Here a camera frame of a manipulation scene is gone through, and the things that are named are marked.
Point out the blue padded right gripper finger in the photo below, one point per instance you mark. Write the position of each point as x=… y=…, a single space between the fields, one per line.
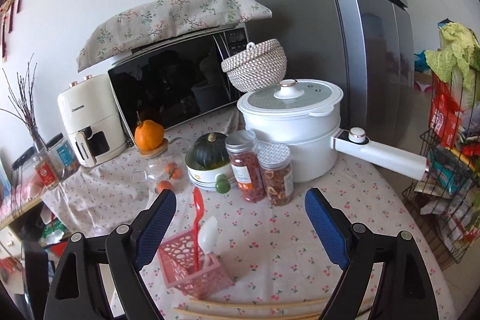
x=404 y=291

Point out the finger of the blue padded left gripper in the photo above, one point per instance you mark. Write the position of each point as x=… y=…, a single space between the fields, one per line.
x=77 y=290

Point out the pink perforated utensil holder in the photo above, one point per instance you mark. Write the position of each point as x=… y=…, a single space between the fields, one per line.
x=176 y=258

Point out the red label glass jar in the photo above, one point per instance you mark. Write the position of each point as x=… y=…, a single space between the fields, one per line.
x=46 y=169

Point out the cherry print tablecloth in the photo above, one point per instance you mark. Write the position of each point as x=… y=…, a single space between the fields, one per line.
x=272 y=253

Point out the blue label glass jar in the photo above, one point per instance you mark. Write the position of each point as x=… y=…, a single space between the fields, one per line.
x=60 y=147

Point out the white plastic spoon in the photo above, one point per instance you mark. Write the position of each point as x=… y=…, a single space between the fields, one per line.
x=207 y=239

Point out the red plastic spoon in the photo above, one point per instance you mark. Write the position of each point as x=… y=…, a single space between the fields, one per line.
x=199 y=213

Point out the clear jar with tangerines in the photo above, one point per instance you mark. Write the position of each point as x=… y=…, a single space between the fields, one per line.
x=166 y=171

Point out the orange fruit on coaster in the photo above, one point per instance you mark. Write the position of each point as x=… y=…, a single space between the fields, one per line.
x=148 y=134

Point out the short jar dried slices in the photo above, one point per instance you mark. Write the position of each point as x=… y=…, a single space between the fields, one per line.
x=276 y=171

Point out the cream air fryer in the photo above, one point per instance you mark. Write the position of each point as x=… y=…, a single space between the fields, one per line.
x=92 y=121

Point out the red snack package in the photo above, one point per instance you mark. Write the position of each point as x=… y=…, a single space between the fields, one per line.
x=445 y=109

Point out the dark green squash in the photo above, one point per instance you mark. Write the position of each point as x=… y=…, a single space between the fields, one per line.
x=209 y=150

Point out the glass vase dry twigs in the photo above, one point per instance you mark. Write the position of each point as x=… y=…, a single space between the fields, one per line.
x=21 y=96

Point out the white electric cooking pot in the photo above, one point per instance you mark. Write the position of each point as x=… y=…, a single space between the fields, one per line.
x=305 y=115

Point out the tall jar red dried fruit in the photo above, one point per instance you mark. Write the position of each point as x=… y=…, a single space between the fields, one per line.
x=242 y=149

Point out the black microwave oven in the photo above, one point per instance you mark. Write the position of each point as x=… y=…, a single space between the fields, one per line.
x=177 y=79

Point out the napa cabbage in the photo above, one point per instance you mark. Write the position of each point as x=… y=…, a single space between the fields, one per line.
x=456 y=62

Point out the floral microwave cover cloth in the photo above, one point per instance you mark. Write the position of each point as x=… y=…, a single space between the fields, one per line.
x=162 y=20

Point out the woven white lidded basket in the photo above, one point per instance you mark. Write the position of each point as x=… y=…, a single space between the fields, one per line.
x=258 y=66

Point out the grey refrigerator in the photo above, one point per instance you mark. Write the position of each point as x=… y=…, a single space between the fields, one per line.
x=363 y=46

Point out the black wire storage rack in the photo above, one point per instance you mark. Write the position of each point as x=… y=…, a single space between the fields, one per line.
x=445 y=202

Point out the red hanging wall ornament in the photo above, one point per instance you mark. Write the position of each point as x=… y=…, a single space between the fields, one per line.
x=8 y=10

